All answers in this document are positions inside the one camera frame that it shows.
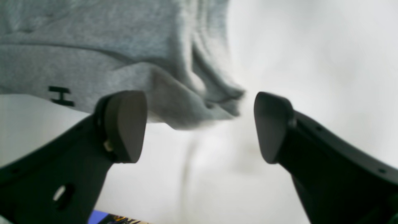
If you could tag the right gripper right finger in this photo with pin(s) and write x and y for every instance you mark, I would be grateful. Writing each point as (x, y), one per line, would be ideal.
(336, 182)

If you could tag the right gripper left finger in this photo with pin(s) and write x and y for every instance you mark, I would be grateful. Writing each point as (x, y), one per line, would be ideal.
(60, 182)

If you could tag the grey T-shirt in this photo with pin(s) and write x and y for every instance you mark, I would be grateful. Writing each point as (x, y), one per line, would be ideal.
(175, 51)

